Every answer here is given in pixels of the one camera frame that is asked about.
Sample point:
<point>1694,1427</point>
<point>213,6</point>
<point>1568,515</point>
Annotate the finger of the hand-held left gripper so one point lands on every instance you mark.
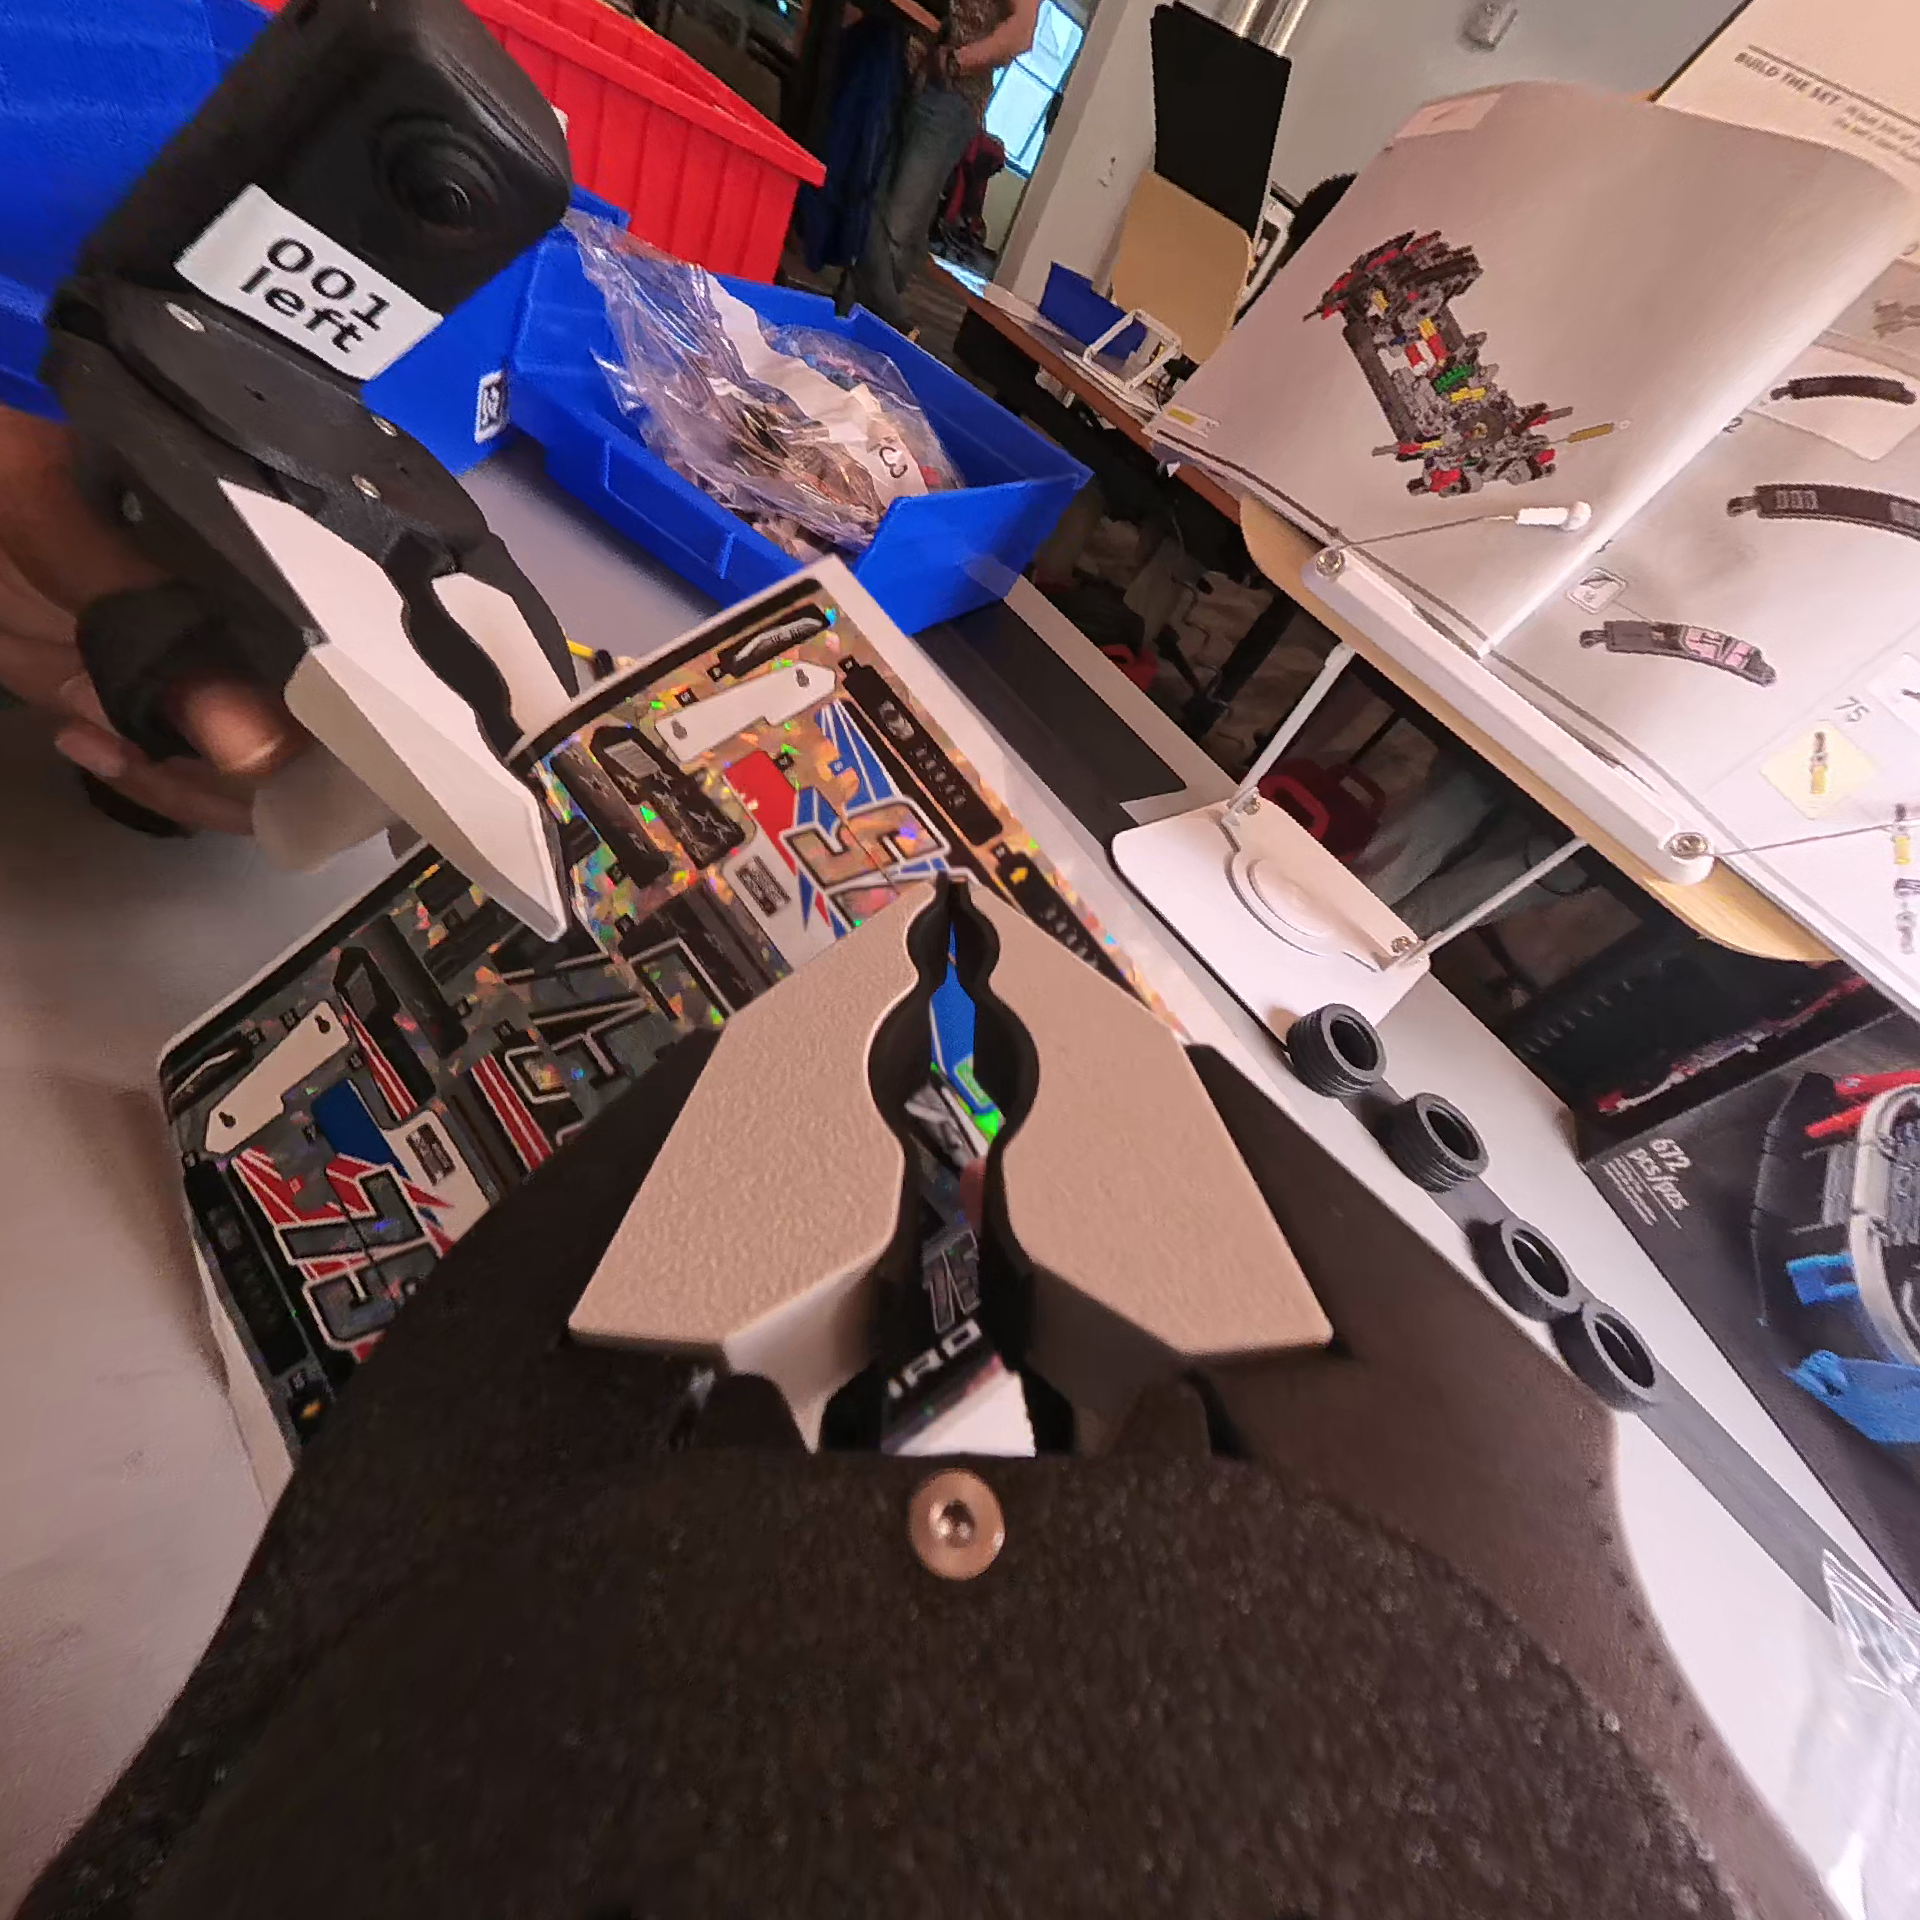
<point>517,661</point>
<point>405,750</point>

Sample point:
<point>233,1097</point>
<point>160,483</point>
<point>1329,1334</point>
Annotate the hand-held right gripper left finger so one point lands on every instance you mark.
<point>750,1185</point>

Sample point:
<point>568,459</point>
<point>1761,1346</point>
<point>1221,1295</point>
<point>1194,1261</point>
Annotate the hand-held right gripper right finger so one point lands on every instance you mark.
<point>1156,1200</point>

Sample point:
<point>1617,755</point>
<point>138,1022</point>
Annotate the holographic lego sticker sheet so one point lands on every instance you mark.
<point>450,1050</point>

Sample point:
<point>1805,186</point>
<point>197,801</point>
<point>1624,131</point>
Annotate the clear bags of lego parts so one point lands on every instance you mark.
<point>750,422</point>

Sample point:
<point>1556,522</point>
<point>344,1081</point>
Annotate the black lego set box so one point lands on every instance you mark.
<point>1724,1230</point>

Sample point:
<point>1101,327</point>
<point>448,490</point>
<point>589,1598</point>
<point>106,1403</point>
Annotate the lego instruction booklet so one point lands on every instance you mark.
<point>1650,224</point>

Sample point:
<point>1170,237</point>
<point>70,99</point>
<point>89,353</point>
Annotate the person's left hand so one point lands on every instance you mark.
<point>38,600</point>

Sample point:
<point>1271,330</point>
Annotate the black rubber toy tire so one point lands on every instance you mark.
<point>1319,1050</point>
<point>1417,1149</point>
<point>1505,1275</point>
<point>1586,1359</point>

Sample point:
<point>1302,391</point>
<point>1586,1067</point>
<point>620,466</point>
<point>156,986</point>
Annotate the white book stand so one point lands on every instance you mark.
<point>1200,885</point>

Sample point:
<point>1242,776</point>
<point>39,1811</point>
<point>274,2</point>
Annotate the red storage bin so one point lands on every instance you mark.
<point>662,135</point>

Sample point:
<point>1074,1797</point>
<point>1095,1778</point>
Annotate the brown black cardboard box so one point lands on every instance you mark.
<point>1184,254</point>

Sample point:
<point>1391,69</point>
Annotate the clear empty plastic bag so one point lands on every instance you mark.
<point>1881,1725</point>

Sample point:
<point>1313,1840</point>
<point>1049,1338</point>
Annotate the printed paper sheet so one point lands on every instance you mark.
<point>1829,61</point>

